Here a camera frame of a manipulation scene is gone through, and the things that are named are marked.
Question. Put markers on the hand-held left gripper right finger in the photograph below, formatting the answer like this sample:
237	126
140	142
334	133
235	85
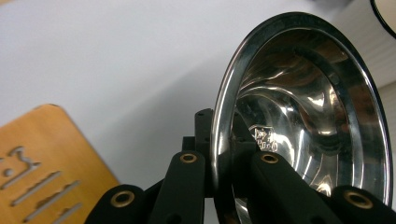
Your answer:
241	143

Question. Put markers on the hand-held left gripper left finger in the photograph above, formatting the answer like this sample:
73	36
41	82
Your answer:
204	130

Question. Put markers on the shiny steel bowl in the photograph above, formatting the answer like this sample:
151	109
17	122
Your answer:
311	93

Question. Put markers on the white cup black rim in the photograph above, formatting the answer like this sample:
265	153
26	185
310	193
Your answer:
387	12

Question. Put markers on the white table sheet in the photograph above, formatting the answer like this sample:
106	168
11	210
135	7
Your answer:
124	62

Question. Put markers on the carved wooden coaster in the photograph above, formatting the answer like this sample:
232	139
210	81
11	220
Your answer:
46	140

